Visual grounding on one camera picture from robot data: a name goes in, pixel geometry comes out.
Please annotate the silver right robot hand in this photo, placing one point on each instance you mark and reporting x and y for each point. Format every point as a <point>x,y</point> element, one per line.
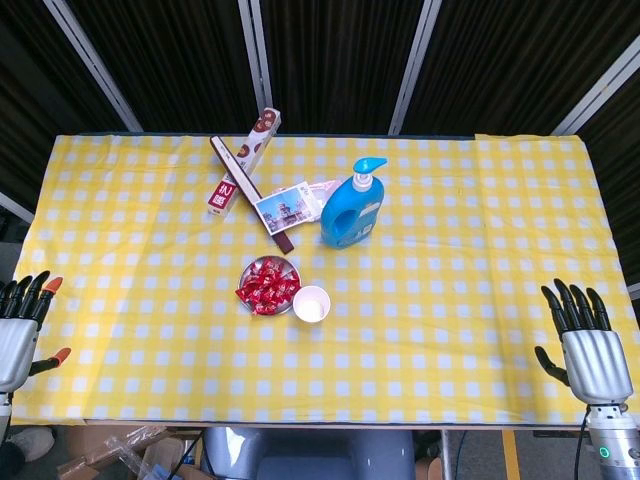
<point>595,360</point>

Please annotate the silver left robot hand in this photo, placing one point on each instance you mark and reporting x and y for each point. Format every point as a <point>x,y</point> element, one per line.
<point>15,345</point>

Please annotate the white paper cup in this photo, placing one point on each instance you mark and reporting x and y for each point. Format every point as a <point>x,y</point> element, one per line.
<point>311,305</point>

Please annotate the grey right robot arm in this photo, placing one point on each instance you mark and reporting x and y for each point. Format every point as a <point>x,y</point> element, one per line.
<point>612,450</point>

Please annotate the grey robot base column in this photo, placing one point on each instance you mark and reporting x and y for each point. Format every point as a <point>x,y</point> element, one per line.
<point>310,455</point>

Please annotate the metal dish of candies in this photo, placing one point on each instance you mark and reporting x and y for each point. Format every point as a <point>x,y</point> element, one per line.
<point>250,266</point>

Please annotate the white shoe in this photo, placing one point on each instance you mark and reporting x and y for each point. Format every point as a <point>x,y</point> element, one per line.
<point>32,442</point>

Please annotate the brown cardboard boxes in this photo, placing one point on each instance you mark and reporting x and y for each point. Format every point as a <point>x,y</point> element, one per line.
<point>95,450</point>

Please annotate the yellow white checked tablecloth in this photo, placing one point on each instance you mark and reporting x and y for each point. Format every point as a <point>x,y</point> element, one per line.
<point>425,325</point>

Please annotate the metal table leg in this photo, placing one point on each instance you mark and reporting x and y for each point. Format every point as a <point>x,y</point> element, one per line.
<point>446,455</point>

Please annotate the black pleated curtain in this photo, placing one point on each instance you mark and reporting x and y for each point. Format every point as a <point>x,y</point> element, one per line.
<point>335,60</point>
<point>510,60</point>
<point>175,60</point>
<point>620,175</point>
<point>30,100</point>

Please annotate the long white biscuit box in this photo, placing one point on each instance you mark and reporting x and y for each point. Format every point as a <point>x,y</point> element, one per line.
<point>222,197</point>

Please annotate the blue detergent pump bottle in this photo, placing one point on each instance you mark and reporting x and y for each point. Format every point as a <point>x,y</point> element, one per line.
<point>367,200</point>

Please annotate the building photo postcard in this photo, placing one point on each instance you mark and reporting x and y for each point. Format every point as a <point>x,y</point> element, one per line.
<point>280,210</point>

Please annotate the pink white paper packet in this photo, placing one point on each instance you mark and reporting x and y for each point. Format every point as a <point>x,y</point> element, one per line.
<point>325,187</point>

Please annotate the grey aluminium frame post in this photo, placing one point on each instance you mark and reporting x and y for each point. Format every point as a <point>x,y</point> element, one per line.
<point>256,60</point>
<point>15,206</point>
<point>600,90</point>
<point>93,65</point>
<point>635,291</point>
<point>415,67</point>

